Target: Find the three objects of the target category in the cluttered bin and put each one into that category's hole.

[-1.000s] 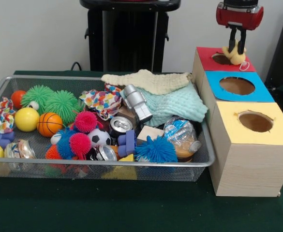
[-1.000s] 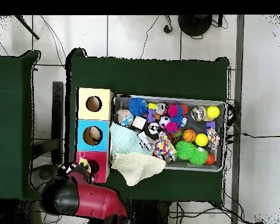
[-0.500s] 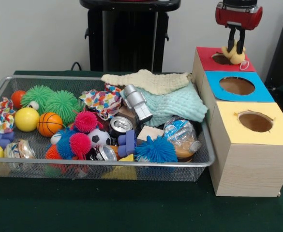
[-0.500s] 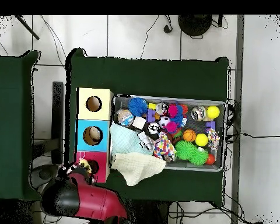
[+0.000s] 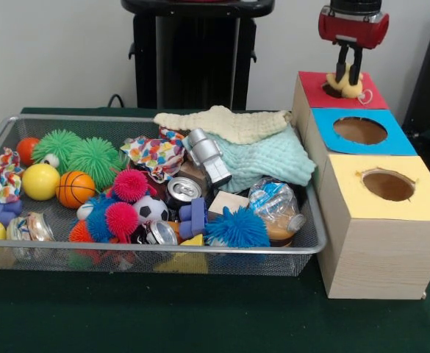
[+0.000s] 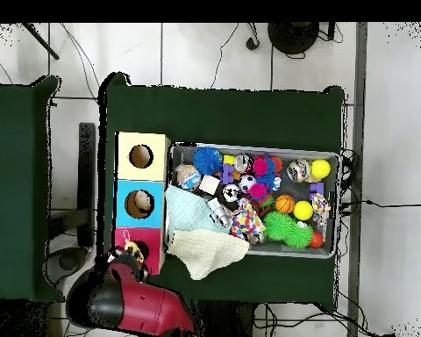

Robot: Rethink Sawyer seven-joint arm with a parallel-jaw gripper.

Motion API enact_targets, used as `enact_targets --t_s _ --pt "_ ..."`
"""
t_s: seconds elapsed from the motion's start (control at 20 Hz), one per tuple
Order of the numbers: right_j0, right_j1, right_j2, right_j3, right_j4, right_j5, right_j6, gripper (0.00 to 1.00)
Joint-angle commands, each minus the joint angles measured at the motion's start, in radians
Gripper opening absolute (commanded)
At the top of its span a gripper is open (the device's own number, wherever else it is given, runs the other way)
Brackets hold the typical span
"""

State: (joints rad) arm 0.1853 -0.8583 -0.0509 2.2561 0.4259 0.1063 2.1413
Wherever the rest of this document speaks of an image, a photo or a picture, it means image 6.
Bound mint green waffle cloth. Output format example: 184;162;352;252
164;184;232;234

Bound white cloth with colourful dots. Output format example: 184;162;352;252
229;197;267;245

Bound cream waffle cloth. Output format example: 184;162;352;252
166;227;251;281

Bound pale yellow plush toy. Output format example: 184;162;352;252
121;229;146;264

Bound wooden box with three holes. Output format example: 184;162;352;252
110;131;172;276

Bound crushed clear plastic bottle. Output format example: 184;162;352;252
175;164;202;192

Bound blue spiky rubber ball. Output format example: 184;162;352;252
192;146;223;176

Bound silver toy robot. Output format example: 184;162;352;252
205;197;234;227

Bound small orange basketball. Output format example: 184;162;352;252
275;194;296;214

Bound yellow smooth ball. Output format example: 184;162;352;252
293;200;314;221

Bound black upright stand bar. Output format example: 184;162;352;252
76;122;96;247

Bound grey round stand foot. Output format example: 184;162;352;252
46;247;89;285

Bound black round stand base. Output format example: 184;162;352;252
267;22;320;56

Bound black slanted rod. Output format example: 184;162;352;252
22;22;61;61

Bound silver wire mesh bin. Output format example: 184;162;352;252
163;141;342;261

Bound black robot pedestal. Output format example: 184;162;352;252
196;299;257;337

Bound black cable with plug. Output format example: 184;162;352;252
339;198;421;209

